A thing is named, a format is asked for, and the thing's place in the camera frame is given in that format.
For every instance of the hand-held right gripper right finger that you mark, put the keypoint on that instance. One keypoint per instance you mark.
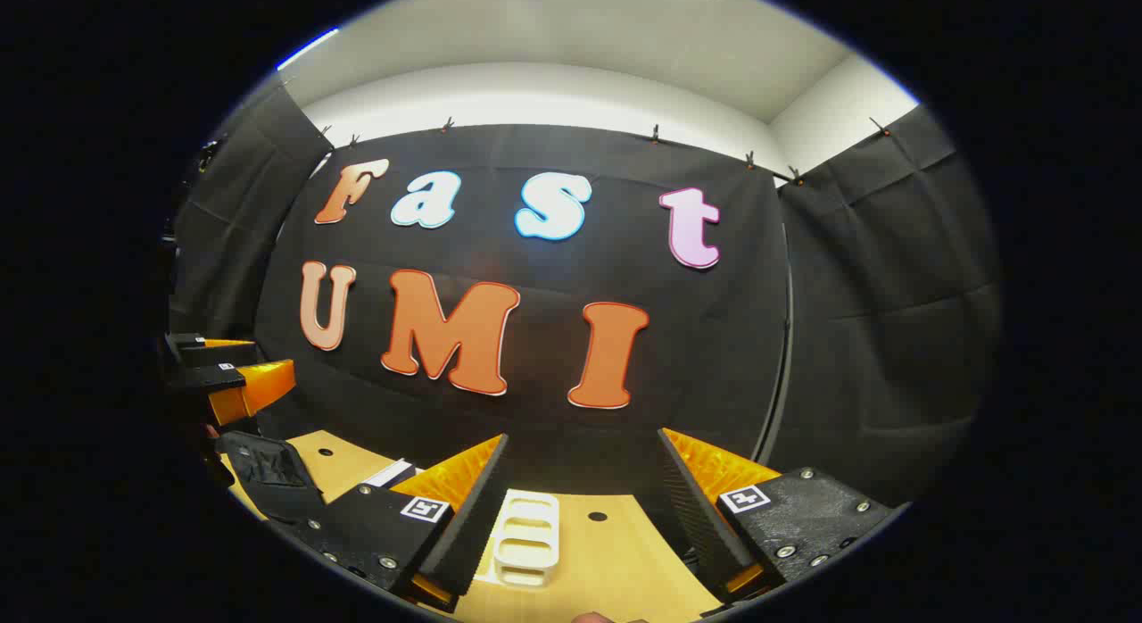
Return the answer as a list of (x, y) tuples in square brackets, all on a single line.
[(700, 516)]

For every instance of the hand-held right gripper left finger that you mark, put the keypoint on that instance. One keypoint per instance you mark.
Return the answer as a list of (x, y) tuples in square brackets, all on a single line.
[(473, 525)]

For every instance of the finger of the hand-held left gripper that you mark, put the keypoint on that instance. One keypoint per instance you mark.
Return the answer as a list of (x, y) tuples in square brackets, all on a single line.
[(210, 377), (192, 348)]

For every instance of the white bookshelf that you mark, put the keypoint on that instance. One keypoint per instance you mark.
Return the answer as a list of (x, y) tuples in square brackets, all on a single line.
[(526, 543)]

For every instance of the blue cover book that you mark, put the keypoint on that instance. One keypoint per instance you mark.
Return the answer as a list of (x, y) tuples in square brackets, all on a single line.
[(388, 473)]

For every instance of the black schoolbag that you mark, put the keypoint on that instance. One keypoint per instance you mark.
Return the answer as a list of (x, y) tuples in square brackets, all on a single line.
[(268, 471)]

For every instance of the ceiling light strip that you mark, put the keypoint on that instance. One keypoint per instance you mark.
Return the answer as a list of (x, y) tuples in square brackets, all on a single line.
[(308, 49)]

